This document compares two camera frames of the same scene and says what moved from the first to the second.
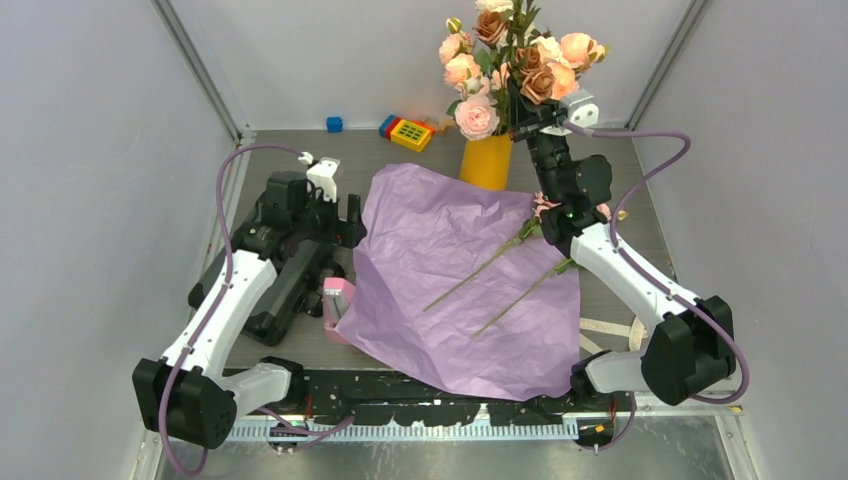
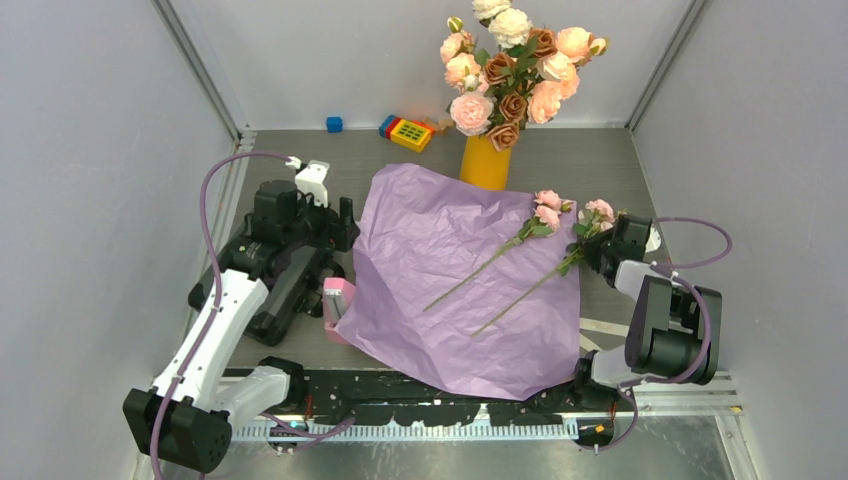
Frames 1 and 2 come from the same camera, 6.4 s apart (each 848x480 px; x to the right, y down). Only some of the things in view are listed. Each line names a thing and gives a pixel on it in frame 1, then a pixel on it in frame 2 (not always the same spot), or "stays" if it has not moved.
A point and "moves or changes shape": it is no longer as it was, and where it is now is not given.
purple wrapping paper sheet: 451,276 stays
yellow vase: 486,162 stays
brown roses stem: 538,79 → 512,79
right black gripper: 537,127 → 591,248
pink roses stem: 605,214 stays
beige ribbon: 635,331 stays
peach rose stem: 573,52 moves or changes shape
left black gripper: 339,232 stays
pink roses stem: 540,205 stays
